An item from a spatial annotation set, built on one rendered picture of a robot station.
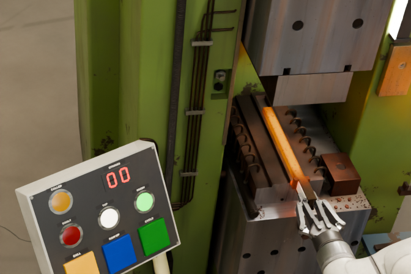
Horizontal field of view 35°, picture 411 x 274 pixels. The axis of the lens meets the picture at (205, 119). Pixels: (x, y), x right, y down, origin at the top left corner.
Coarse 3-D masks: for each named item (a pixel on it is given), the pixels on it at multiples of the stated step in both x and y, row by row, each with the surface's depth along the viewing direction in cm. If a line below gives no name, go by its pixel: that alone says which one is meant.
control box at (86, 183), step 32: (96, 160) 158; (128, 160) 157; (32, 192) 145; (64, 192) 148; (96, 192) 153; (128, 192) 158; (160, 192) 163; (32, 224) 147; (64, 224) 149; (96, 224) 154; (128, 224) 159; (64, 256) 150; (96, 256) 154
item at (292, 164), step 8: (264, 112) 208; (272, 112) 207; (272, 120) 204; (272, 128) 201; (280, 128) 201; (280, 136) 198; (280, 144) 195; (288, 144) 195; (288, 152) 192; (288, 160) 190; (296, 160) 190; (296, 168) 187; (296, 176) 185; (304, 176) 185; (296, 184) 184; (304, 184) 181; (304, 192) 179; (312, 192) 179; (312, 200) 177; (312, 208) 179
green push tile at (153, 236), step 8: (152, 224) 162; (160, 224) 163; (144, 232) 161; (152, 232) 162; (160, 232) 163; (144, 240) 161; (152, 240) 162; (160, 240) 163; (168, 240) 165; (144, 248) 161; (152, 248) 162; (160, 248) 164
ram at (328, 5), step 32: (256, 0) 156; (288, 0) 146; (320, 0) 148; (352, 0) 150; (384, 0) 152; (256, 32) 158; (288, 32) 152; (320, 32) 154; (352, 32) 156; (256, 64) 159; (288, 64) 158; (320, 64) 160; (352, 64) 162
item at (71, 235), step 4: (68, 228) 150; (72, 228) 150; (76, 228) 151; (64, 232) 149; (68, 232) 150; (72, 232) 150; (76, 232) 151; (64, 236) 149; (68, 236) 150; (72, 236) 150; (76, 236) 151; (64, 240) 149; (68, 240) 150; (72, 240) 150; (76, 240) 151; (68, 244) 150; (72, 244) 150
